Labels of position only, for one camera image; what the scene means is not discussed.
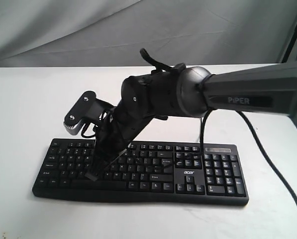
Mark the black acer keyboard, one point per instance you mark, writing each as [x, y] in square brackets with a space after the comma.
[147, 172]

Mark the grey fabric backdrop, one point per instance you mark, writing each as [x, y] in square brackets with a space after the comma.
[67, 33]

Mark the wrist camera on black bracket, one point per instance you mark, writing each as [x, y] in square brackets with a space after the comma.
[87, 109]

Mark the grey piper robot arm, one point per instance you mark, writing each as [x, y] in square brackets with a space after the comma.
[191, 92]

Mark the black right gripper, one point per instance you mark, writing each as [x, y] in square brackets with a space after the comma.
[114, 129]

